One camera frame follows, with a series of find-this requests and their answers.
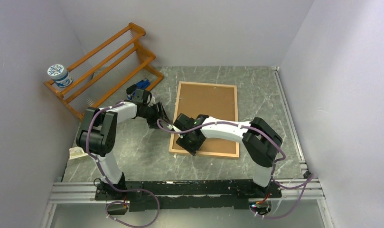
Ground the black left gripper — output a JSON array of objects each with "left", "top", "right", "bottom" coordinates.
[{"left": 140, "top": 102, "right": 170, "bottom": 129}]

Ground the small white red box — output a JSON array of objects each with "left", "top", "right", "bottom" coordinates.
[{"left": 69, "top": 147, "right": 88, "bottom": 160}]

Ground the blue stapler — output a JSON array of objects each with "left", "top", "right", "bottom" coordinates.
[{"left": 126, "top": 78, "right": 150, "bottom": 96}]

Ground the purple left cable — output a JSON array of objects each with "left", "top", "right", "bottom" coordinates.
[{"left": 84, "top": 100, "right": 161, "bottom": 228}]

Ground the brown backing board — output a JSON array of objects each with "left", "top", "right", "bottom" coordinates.
[{"left": 172, "top": 84, "right": 237, "bottom": 155}]

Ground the blue white jar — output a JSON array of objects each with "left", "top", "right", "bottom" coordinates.
[{"left": 47, "top": 64, "right": 74, "bottom": 88}]

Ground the light wooden picture frame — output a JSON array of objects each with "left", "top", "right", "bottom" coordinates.
[{"left": 169, "top": 81, "right": 240, "bottom": 159}]

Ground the black base bar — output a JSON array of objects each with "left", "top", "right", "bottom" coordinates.
[{"left": 95, "top": 179, "right": 282, "bottom": 212}]

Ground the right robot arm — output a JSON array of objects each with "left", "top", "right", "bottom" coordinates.
[{"left": 172, "top": 114, "right": 283, "bottom": 197}]

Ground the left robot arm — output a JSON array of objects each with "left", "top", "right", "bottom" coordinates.
[{"left": 75, "top": 88, "right": 169, "bottom": 200}]

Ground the orange wooden rack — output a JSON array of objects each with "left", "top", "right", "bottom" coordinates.
[{"left": 44, "top": 22, "right": 164, "bottom": 121}]

